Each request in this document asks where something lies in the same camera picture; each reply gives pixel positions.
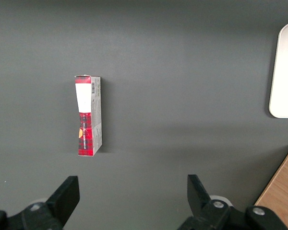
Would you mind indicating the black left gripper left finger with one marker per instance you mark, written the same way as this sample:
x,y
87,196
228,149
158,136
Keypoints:
x,y
60,206

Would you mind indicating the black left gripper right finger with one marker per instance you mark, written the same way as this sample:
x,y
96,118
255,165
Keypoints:
x,y
206,213

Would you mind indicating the beige plastic tray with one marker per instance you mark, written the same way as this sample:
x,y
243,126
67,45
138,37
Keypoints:
x,y
286,72

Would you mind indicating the red plaid cardboard box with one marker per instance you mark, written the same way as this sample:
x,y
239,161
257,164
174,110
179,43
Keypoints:
x,y
86,134

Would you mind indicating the wooden drawer cabinet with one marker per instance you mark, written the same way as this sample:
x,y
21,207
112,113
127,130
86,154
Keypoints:
x,y
283,191

